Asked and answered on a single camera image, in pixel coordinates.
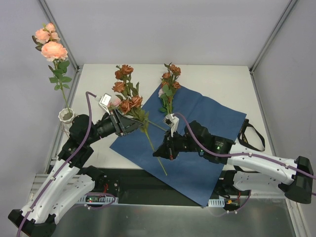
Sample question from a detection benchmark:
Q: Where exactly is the blue wrapping paper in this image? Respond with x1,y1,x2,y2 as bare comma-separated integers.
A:
110,86,246,206

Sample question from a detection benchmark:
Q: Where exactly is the large orange rose stem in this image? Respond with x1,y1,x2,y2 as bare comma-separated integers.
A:
112,64,168,176

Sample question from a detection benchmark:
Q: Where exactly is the orange and pink flower bouquet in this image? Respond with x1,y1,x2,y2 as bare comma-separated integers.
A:
158,63,181,115

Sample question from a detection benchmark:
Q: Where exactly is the black ribbon with gold letters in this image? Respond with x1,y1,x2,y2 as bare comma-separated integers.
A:
237,118,266,153

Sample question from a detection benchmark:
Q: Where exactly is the peach peony flower stem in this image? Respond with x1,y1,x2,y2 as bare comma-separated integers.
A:
32,23,72,109

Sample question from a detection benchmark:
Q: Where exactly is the small pink flower stem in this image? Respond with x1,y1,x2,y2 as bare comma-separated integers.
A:
107,98,121,110

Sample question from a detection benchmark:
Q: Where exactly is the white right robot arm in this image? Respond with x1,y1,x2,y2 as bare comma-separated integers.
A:
153,120,316,204

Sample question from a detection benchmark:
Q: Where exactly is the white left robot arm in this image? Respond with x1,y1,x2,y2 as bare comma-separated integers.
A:
8,109,143,237

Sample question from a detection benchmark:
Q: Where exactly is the white ribbed vase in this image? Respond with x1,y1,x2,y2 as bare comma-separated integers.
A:
58,108,76,132

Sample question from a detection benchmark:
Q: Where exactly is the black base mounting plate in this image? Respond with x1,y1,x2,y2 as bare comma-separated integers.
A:
46,165,237,207

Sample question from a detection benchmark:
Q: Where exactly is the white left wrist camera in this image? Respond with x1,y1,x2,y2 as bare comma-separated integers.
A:
95,93,111,114

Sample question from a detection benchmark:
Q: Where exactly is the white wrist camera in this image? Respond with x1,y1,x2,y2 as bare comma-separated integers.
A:
163,114,179,137
95,93,111,114

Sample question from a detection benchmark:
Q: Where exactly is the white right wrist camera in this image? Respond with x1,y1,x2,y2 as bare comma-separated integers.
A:
163,114,179,137

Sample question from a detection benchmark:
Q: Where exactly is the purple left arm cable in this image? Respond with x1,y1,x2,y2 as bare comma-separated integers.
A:
16,91,118,237

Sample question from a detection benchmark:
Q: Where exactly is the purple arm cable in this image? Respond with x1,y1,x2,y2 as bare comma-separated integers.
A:
16,91,118,237
172,113,316,218

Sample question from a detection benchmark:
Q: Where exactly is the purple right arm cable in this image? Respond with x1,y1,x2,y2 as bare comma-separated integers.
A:
172,113,316,218

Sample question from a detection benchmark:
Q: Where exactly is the right white cable duct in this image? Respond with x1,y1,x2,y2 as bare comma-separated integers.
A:
208,197,225,208

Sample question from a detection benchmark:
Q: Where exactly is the white cable duct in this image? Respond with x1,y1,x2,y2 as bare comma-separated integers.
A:
208,197,225,208
77,195,119,205

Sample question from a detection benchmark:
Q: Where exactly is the left white cable duct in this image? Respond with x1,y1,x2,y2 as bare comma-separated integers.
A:
77,195,119,205

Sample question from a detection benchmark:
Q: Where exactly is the aluminium front rail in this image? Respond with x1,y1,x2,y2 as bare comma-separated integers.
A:
30,174,79,194

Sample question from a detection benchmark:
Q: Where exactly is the right aluminium table rail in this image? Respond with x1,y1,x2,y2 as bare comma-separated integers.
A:
249,71,276,155

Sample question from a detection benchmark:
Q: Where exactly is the left aluminium frame post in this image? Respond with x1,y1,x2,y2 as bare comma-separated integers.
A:
36,0,80,73

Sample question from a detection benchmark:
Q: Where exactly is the aluminium frame post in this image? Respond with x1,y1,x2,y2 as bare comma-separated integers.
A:
36,0,80,73
249,0,299,75

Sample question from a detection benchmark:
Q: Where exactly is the right aluminium frame post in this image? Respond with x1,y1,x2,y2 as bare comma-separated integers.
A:
249,0,299,75

